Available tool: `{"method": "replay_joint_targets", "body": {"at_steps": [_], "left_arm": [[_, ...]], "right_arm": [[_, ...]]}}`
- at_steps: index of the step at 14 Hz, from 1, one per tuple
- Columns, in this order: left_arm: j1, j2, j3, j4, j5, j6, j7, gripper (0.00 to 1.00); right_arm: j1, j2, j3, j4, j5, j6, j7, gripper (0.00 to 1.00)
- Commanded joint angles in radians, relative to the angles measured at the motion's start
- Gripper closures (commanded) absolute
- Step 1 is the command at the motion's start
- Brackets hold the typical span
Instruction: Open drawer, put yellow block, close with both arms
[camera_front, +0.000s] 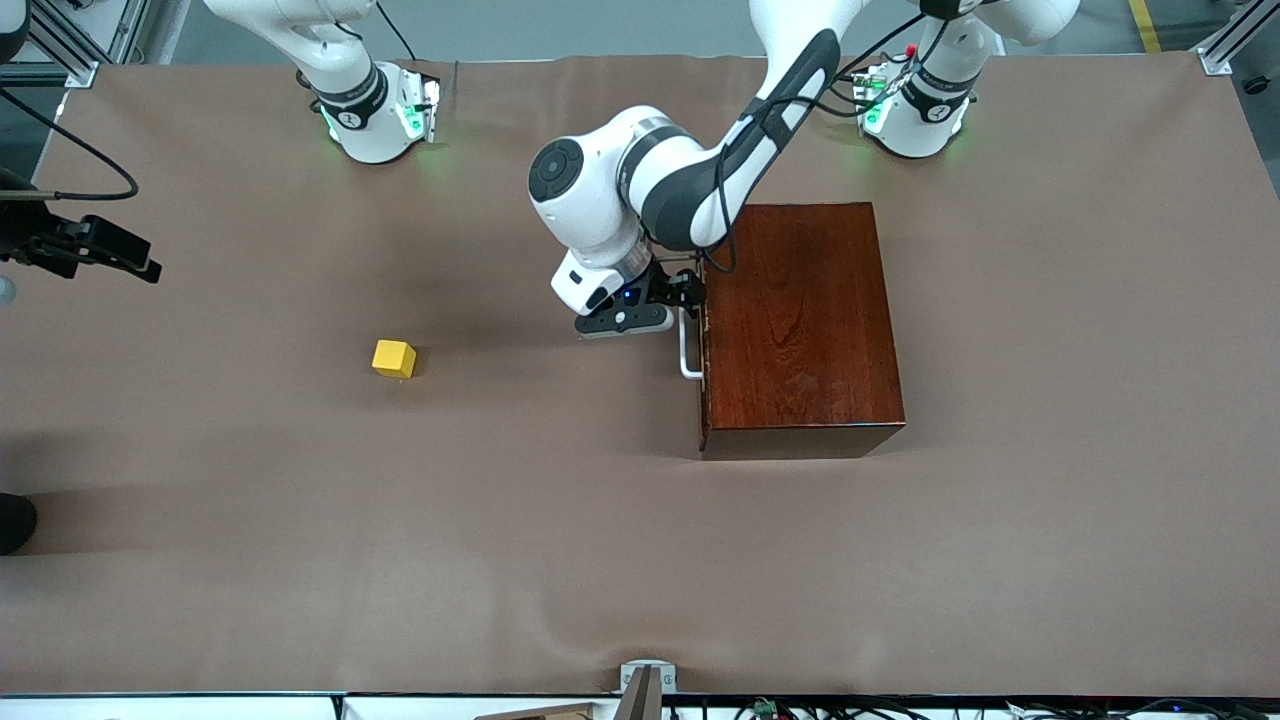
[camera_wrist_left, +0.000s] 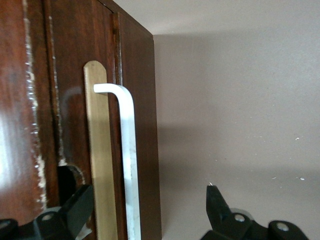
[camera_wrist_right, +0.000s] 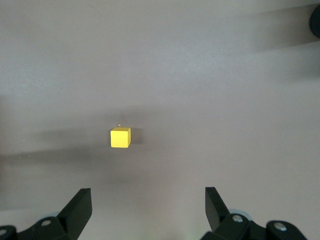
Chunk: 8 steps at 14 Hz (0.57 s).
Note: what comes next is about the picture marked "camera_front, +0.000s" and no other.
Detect light wood drawer white handle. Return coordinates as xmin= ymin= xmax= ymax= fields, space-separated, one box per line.
xmin=676 ymin=306 xmax=711 ymax=453

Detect dark brown wooden cabinet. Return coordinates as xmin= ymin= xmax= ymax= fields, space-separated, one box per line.
xmin=697 ymin=203 xmax=907 ymax=461

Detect brown table cover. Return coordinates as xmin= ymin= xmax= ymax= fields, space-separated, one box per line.
xmin=0 ymin=52 xmax=1280 ymax=698

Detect tan wooden board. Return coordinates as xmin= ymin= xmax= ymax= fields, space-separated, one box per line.
xmin=473 ymin=702 xmax=593 ymax=720

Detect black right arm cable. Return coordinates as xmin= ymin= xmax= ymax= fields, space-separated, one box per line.
xmin=0 ymin=88 xmax=139 ymax=201

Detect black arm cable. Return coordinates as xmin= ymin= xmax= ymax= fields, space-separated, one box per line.
xmin=655 ymin=10 xmax=966 ymax=278
xmin=0 ymin=88 xmax=139 ymax=201

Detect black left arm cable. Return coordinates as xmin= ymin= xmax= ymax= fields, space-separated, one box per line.
xmin=655 ymin=10 xmax=966 ymax=278

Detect aluminium frame profile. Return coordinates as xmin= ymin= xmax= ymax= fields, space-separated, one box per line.
xmin=22 ymin=0 xmax=101 ymax=90
xmin=1197 ymin=0 xmax=1280 ymax=77

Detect black base power cables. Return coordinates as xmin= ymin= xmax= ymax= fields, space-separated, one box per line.
xmin=835 ymin=40 xmax=913 ymax=118

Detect silver metal clamp bracket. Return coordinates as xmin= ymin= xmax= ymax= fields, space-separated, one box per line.
xmin=619 ymin=660 xmax=678 ymax=694

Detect grey brown mounting post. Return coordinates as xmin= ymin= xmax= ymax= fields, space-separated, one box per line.
xmin=618 ymin=667 xmax=663 ymax=720

